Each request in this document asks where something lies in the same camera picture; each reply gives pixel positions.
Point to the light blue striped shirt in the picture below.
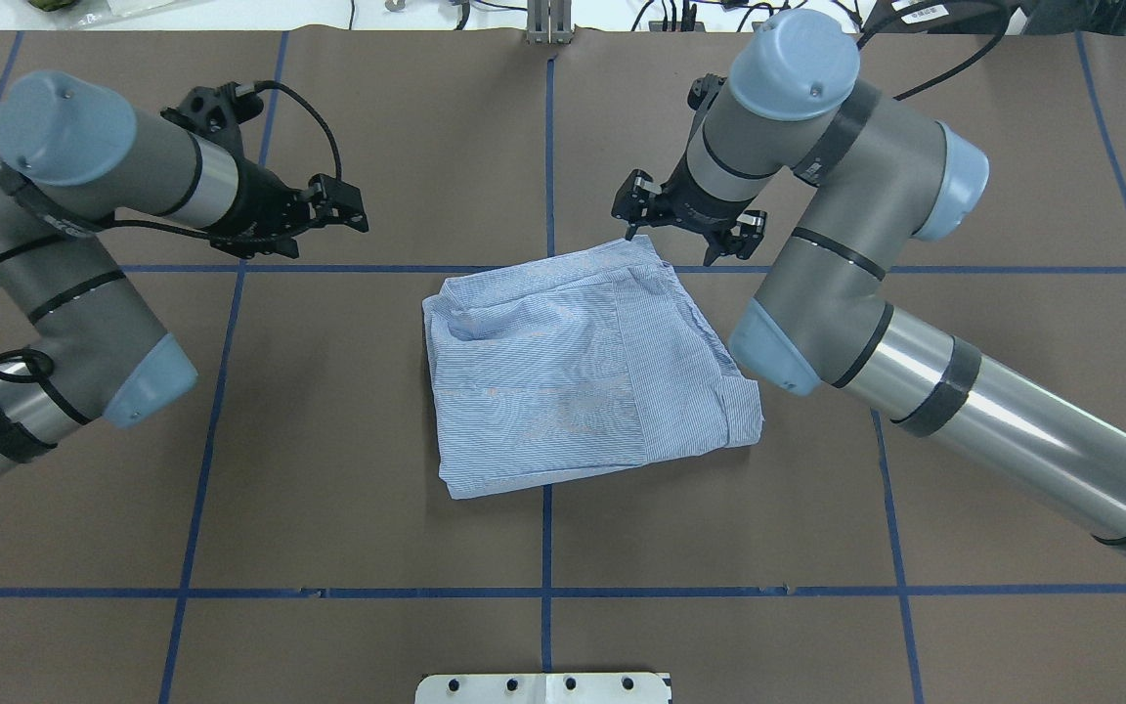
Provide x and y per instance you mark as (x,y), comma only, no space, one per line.
(577,366)

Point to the green cloth bundle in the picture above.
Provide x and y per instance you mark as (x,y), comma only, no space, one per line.
(51,6)

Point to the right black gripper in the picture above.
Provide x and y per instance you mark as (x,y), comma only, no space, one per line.
(691,202)

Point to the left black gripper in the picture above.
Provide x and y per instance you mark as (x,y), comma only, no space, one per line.
(261,199)

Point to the aluminium frame post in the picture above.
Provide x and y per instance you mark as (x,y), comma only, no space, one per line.
(549,22)

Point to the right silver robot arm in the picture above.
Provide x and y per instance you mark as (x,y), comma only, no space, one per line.
(883,176)

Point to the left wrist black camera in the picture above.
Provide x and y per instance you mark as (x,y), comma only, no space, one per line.
(217,114)

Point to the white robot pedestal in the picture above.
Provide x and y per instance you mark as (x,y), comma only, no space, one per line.
(576,687)

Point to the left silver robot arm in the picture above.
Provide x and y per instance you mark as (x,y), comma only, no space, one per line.
(77,160)

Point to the black machine with label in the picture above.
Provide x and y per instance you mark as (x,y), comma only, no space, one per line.
(1032,18)

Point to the clear plastic bag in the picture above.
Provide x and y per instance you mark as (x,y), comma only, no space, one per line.
(93,13)

